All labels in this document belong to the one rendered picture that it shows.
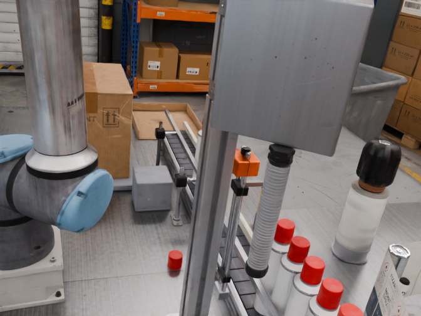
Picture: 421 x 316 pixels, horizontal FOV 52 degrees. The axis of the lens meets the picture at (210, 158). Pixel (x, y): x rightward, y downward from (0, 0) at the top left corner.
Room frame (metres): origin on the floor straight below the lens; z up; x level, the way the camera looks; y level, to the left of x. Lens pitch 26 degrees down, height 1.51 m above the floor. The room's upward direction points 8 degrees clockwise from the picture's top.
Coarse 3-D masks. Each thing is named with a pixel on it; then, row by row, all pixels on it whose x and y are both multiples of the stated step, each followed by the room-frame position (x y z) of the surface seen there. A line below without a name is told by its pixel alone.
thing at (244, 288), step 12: (180, 132) 1.47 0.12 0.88; (180, 144) 1.37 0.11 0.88; (192, 144) 1.38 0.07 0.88; (180, 156) 1.28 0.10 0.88; (192, 168) 1.21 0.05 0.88; (192, 192) 1.06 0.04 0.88; (240, 228) 0.92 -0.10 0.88; (240, 240) 0.87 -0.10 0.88; (240, 264) 0.78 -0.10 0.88; (240, 276) 0.74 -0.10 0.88; (240, 288) 0.70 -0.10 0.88; (252, 288) 0.71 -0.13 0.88; (252, 300) 0.67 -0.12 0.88; (252, 312) 0.64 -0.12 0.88
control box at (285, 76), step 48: (240, 0) 0.55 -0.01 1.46; (288, 0) 0.54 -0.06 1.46; (336, 0) 0.52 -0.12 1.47; (240, 48) 0.55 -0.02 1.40; (288, 48) 0.53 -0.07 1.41; (336, 48) 0.52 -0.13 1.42; (240, 96) 0.55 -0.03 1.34; (288, 96) 0.53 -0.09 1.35; (336, 96) 0.52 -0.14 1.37; (288, 144) 0.53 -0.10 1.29; (336, 144) 0.52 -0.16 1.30
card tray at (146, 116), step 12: (144, 108) 1.77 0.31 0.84; (156, 108) 1.79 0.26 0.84; (168, 108) 1.80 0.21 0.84; (180, 108) 1.82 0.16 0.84; (132, 120) 1.62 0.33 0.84; (144, 120) 1.65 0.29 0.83; (156, 120) 1.67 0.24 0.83; (168, 120) 1.69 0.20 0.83; (180, 120) 1.71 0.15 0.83; (192, 120) 1.72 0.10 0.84; (144, 132) 1.53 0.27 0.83
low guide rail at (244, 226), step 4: (184, 124) 1.48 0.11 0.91; (184, 128) 1.48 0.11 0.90; (188, 128) 1.44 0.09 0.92; (188, 132) 1.42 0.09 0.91; (192, 132) 1.41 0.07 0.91; (192, 136) 1.37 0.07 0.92; (192, 140) 1.36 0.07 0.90; (196, 140) 1.34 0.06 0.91; (196, 144) 1.32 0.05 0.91; (240, 216) 0.92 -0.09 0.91; (240, 220) 0.91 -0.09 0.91; (244, 220) 0.90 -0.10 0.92; (240, 224) 0.90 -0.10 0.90; (244, 224) 0.88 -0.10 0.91; (244, 228) 0.88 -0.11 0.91; (248, 228) 0.87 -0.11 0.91; (244, 232) 0.87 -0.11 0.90; (248, 232) 0.86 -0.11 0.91; (248, 236) 0.85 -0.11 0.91; (248, 240) 0.85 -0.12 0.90
